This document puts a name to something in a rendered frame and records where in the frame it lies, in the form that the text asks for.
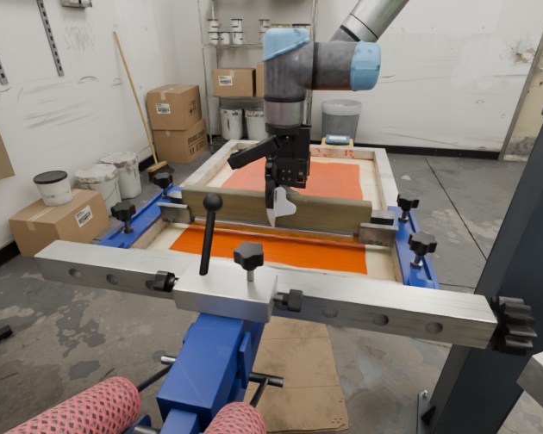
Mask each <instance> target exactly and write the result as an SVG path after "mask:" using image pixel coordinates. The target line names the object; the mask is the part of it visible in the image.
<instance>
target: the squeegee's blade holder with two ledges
mask: <svg viewBox="0 0 543 434"><path fill-rule="evenodd" d="M206 218H207V217H202V216H197V217H196V218H195V222H196V223H203V224H206ZM215 225H218V226H233V227H241V228H250V229H258V230H266V231H274V232H281V233H296V234H304V235H312V236H320V237H328V238H336V239H350V240H353V232H339V231H331V230H323V229H314V228H307V227H298V226H283V225H275V227H272V225H271V224H266V223H258V222H250V221H242V220H226V219H218V218H215Z"/></svg>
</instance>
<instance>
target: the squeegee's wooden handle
mask: <svg viewBox="0 0 543 434"><path fill-rule="evenodd" d="M210 193H216V194H218V195H219V196H220V197H221V198H222V200H223V206H222V209H221V210H220V211H219V212H217V213H216V215H215V217H216V218H218V219H226V220H242V221H250V222H258V223H266V224H271V223H270V221H269V220H268V217H267V212H266V207H265V191H257V190H248V189H229V188H219V187H210V186H199V185H189V184H186V185H185V186H184V187H183V188H182V189H181V195H182V201H183V205H188V206H189V207H190V211H191V218H192V219H193V220H194V219H195V218H196V217H197V216H202V217H207V211H206V210H205V209H204V207H203V198H204V197H205V196H206V195H207V194H210ZM286 199H287V201H289V202H291V203H293V204H294V205H295V206H296V212H295V213H294V214H290V215H284V216H278V217H276V223H275V225H283V226H298V227H307V228H314V229H323V230H331V231H339V232H348V233H353V236H354V237H358V236H359V225H360V223H369V224H370V222H371V213H372V202H371V201H365V200H354V199H345V198H335V197H326V196H315V195H297V194H287V193H286Z"/></svg>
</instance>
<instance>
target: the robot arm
mask: <svg viewBox="0 0 543 434"><path fill-rule="evenodd" d="M408 2H409V0H358V1H357V3H356V4H355V6H354V7H353V9H352V10H351V11H350V13H349V14H348V16H347V17H346V19H345V20H344V21H343V22H342V23H341V25H340V27H339V28H338V29H337V31H336V32H335V33H334V35H333V36H332V38H331V39H330V40H329V42H313V41H309V32H308V30H307V29H305V28H271V29H269V30H267V31H266V32H265V35H264V54H263V58H262V61H263V62H264V121H265V131H266V132H267V133H270V134H275V135H272V136H271V137H269V138H267V139H263V140H261V141H260V142H258V143H256V144H253V145H251V146H249V147H247V148H244V149H242V148H241V149H239V150H237V151H234V152H233V153H231V154H230V157H229V158H228V159H227V161H228V164H229V166H230V168H231V169H232V171H233V170H235V169H240V168H242V167H244V166H246V165H247V164H250V163H252V162H253V161H256V160H258V159H260V158H263V157H265V158H266V159H267V160H266V161H265V207H266V212H267V217H268V220H269V221H270V223H271V226H272V227H275V223H276V217H278V216H284V215H290V214H294V213H295V212H296V206H295V205H294V204H293V203H291V202H289V201H287V199H286V193H287V194H297V195H300V193H299V192H297V191H295V190H294V189H292V188H291V187H294V188H299V189H306V181H307V180H308V176H309V168H310V154H311V152H310V151H309V146H310V134H311V129H312V124H303V122H304V112H305V96H306V90H352V91H353V92H357V91H358V90H372V89H373V88H374V87H375V85H376V84H377V81H378V76H379V72H380V66H381V48H380V46H379V44H377V43H376V42H377V41H378V39H379V38H380V37H381V36H382V34H383V33H384V32H385V30H386V29H387V28H388V27H389V25H390V24H391V23H392V22H393V21H394V20H395V19H396V17H397V16H398V15H399V13H400V12H401V11H402V10H403V8H404V7H405V6H406V4H407V3H408ZM287 136H288V137H289V138H286V137H287ZM303 181H304V182H303ZM299 182H302V183H299ZM281 185H282V187H281ZM276 197H277V200H276Z"/></svg>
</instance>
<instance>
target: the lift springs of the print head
mask: <svg viewBox="0 0 543 434"><path fill-rule="evenodd" d="M173 363H174V362H173ZM173 363H171V364H170V365H168V366H166V367H165V368H163V369H162V370H161V371H159V372H158V373H156V374H155V375H152V376H151V377H149V378H148V379H146V380H145V381H143V382H142V383H140V384H139V385H137V386H136V387H135V386H134V384H133V383H132V382H131V381H129V380H128V379H126V378H123V377H120V376H114V377H111V378H109V379H107V380H105V381H102V382H100V383H98V384H97V385H95V386H93V387H91V388H89V389H87V390H85V391H83V392H82V393H80V394H77V395H75V396H74V397H72V398H70V399H69V400H66V401H64V402H62V403H60V404H59V405H57V406H55V407H53V408H51V409H49V410H47V411H45V412H44V413H42V414H40V415H38V416H36V417H34V418H32V419H30V420H29V421H27V422H25V423H23V424H21V425H18V426H17V427H15V428H13V429H12V430H10V431H7V432H5V433H4V434H122V433H123V432H124V431H125V430H126V429H127V428H128V427H129V426H131V425H132V424H133V423H134V421H135V420H136V419H137V417H138V414H139V411H140V396H139V393H140V392H141V391H143V390H144V389H145V388H147V387H149V386H150V385H152V384H153V383H155V382H156V381H157V380H158V379H160V378H161V377H163V376H164V375H166V374H167V373H169V371H170V369H171V367H172V365H173ZM267 383H268V379H267V378H266V377H265V378H263V380H262V382H261V383H260V384H259V387H258V389H257V391H256V392H255V394H254V396H253V398H252V400H251V401H250V403H249V405H248V404H246V403H244V402H233V403H230V404H227V405H225V406H224V407H223V408H222V409H221V410H220V411H219V412H218V413H217V414H216V416H215V417H214V419H213V420H212V422H211V423H210V424H209V426H208V427H207V429H206V430H205V432H204V433H203V434H266V428H265V422H264V420H263V418H262V417H261V415H260V414H259V412H258V411H257V410H256V409H255V407H256V405H257V404H258V402H259V399H260V397H261V395H262V393H263V392H264V390H265V387H266V385H267Z"/></svg>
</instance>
